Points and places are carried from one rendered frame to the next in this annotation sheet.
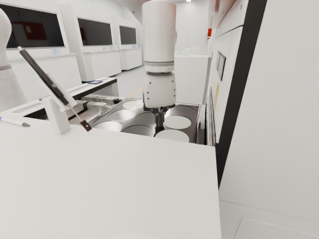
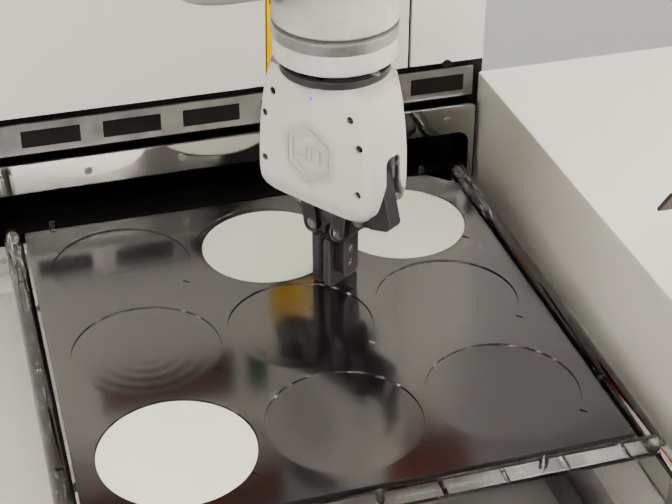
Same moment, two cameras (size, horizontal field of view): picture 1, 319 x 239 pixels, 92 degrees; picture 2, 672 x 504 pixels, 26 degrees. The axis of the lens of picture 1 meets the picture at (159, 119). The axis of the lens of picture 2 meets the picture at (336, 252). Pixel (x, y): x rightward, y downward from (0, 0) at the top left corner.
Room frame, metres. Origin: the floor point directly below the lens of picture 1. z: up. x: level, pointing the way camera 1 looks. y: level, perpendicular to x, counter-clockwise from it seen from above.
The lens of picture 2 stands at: (0.92, 0.75, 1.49)
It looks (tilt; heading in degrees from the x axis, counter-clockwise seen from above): 33 degrees down; 238
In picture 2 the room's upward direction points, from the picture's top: straight up
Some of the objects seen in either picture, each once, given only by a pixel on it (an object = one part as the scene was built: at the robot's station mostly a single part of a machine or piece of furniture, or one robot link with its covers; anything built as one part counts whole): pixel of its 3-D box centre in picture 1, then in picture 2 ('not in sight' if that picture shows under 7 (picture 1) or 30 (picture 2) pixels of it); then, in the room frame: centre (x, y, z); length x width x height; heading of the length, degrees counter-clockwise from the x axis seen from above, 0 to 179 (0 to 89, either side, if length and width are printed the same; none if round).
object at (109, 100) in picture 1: (107, 100); not in sight; (0.72, 0.26, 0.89); 0.08 x 0.03 x 0.03; 74
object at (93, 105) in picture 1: (97, 105); not in sight; (0.64, 0.28, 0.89); 0.08 x 0.03 x 0.03; 74
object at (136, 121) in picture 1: (149, 118); (300, 327); (0.51, 0.04, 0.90); 0.34 x 0.34 x 0.01; 74
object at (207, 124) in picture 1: (207, 124); (215, 186); (0.47, -0.17, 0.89); 0.44 x 0.02 x 0.10; 164
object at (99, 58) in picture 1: (92, 46); not in sight; (5.57, 2.20, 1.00); 1.80 x 1.08 x 2.00; 164
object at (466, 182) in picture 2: not in sight; (542, 289); (0.34, 0.09, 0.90); 0.37 x 0.01 x 0.01; 74
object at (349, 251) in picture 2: (154, 116); (353, 244); (0.45, 0.02, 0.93); 0.03 x 0.03 x 0.07; 19
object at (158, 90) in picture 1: (159, 87); (335, 120); (0.46, 0.00, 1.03); 0.10 x 0.07 x 0.11; 109
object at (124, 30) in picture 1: (123, 45); not in sight; (7.69, 1.61, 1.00); 1.80 x 1.08 x 2.00; 164
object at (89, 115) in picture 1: (87, 119); not in sight; (0.56, 0.30, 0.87); 0.36 x 0.08 x 0.03; 164
